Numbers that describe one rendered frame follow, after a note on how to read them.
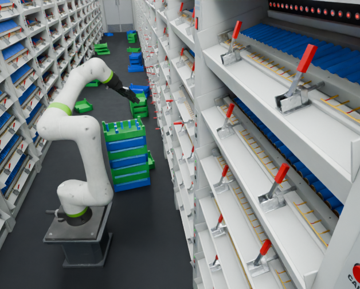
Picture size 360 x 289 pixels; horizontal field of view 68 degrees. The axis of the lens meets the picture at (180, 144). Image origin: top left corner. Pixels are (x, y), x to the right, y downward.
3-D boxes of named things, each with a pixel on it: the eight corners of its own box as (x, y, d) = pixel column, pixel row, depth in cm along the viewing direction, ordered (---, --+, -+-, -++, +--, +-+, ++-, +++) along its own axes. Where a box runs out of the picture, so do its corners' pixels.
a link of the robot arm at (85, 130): (111, 211, 144) (93, 123, 115) (81, 211, 145) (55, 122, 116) (117, 195, 155) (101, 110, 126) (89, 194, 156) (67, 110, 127)
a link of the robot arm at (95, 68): (96, 65, 141) (97, 50, 146) (78, 74, 146) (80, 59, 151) (114, 79, 152) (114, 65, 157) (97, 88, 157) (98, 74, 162)
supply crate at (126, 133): (105, 142, 197) (104, 132, 193) (103, 130, 213) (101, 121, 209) (145, 135, 204) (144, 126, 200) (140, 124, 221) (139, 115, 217)
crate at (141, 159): (110, 168, 209) (109, 160, 205) (108, 155, 226) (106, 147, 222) (148, 161, 217) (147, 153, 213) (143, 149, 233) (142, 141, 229)
